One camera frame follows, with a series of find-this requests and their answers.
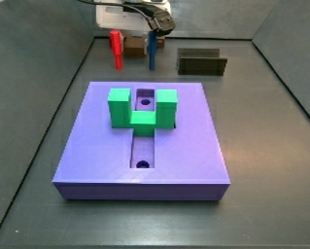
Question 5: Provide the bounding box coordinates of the red hexagonal peg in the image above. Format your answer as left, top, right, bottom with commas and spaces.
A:
110, 30, 122, 70

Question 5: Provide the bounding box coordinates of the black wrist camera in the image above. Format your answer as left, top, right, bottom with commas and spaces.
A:
147, 9, 176, 36

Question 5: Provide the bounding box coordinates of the green U-shaped block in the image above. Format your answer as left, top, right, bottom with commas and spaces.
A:
109, 89, 178, 137

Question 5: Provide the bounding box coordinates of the black angled fixture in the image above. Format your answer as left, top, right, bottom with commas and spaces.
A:
177, 48, 228, 76

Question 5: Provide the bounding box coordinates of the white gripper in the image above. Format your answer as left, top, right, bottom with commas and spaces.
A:
94, 0, 172, 32

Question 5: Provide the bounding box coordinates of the blue hexagonal peg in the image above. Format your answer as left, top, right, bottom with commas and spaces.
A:
149, 31, 157, 71

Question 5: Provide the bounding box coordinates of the brown T-shaped block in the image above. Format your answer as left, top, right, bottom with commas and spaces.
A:
123, 34, 165, 57

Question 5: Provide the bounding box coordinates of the purple base block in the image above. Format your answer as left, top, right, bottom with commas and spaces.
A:
54, 82, 230, 200

